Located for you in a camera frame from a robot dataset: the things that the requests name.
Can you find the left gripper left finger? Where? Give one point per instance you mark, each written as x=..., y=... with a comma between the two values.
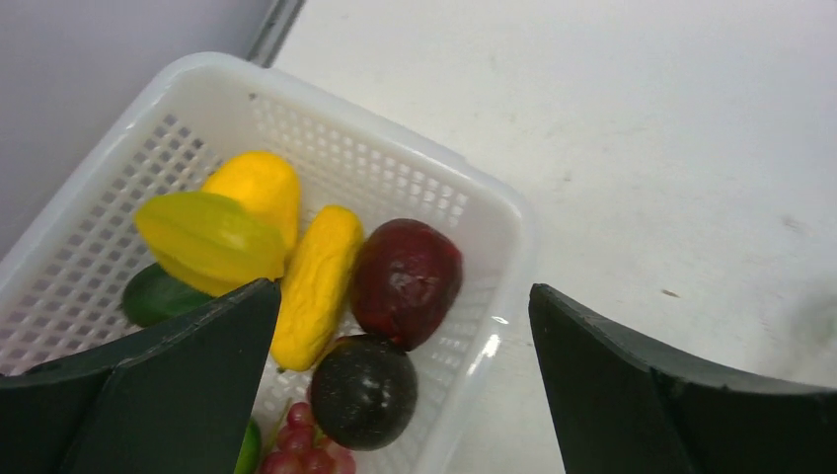
x=173, y=398

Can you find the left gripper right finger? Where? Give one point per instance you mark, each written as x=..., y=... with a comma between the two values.
x=623, y=402

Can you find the yellow green fake starfruit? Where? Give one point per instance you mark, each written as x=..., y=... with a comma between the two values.
x=209, y=242

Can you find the green fake lime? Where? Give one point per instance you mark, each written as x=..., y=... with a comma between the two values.
x=249, y=457

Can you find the dark green fake avocado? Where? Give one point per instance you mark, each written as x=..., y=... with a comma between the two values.
x=152, y=296

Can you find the purple fake grapes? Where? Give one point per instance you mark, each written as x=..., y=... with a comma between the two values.
x=296, y=444

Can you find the dark purple fake fruit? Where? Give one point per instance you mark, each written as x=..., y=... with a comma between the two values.
x=364, y=392

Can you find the yellow fake banana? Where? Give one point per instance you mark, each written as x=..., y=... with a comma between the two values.
x=314, y=287

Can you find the yellow fake pear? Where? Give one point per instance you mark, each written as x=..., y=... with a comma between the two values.
x=266, y=186

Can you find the dark red fake plum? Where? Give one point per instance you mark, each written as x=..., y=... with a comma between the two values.
x=406, y=278

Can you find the white plastic basket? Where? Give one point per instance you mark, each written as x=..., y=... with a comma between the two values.
x=61, y=282

